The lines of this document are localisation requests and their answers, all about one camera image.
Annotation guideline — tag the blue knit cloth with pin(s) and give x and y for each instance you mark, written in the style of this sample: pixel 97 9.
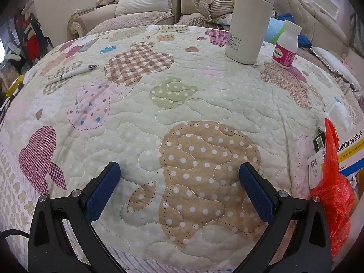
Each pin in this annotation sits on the blue knit cloth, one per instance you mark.
pixel 305 39

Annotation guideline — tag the white pillow silver trim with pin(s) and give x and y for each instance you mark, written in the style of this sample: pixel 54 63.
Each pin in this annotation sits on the white pillow silver trim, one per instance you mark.
pixel 332 62

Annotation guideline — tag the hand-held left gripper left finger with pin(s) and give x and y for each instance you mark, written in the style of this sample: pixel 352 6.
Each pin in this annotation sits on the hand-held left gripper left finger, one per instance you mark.
pixel 102 193

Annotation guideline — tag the white blue medicine box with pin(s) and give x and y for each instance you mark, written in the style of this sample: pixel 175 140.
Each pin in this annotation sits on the white blue medicine box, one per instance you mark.
pixel 352 153

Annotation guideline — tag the yellow plastic item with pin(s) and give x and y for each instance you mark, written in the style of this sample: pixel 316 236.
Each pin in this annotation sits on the yellow plastic item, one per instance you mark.
pixel 15 86

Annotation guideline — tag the red garment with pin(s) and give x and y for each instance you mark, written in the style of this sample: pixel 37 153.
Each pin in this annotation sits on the red garment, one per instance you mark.
pixel 33 45

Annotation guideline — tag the quilted beige sofa cover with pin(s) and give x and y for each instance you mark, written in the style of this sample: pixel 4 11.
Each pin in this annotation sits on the quilted beige sofa cover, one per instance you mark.
pixel 133 21

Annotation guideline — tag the quilted patchwork blanket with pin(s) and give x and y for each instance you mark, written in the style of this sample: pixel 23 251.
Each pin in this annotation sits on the quilted patchwork blanket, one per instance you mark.
pixel 199 96

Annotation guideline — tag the cream thermos bottle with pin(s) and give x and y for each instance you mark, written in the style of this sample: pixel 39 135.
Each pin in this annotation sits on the cream thermos bottle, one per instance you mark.
pixel 247 20

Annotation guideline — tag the white ballpoint pen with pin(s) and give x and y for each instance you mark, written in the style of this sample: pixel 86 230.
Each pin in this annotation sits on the white ballpoint pen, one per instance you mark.
pixel 71 74

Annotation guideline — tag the white pill bottle pink label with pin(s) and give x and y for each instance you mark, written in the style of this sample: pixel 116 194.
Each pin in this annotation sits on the white pill bottle pink label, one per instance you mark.
pixel 285 48

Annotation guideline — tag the blue green printed pillow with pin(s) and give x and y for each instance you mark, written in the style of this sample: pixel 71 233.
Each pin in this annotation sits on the blue green printed pillow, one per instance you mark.
pixel 274 31

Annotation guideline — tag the striped bolster pillow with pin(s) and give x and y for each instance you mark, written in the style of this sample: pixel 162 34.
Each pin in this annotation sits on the striped bolster pillow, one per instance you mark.
pixel 213 5

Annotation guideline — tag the beige fabric sofa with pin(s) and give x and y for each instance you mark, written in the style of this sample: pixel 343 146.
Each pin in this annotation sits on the beige fabric sofa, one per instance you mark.
pixel 298 2

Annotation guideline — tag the red plastic bag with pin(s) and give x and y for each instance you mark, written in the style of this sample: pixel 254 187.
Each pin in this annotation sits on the red plastic bag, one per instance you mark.
pixel 335 199

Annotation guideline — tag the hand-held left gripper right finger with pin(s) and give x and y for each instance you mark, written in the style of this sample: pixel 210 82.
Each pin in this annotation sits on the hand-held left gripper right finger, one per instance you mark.
pixel 257 193

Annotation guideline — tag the white ruffled pillow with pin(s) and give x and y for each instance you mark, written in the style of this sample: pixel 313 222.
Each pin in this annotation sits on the white ruffled pillow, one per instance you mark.
pixel 142 2

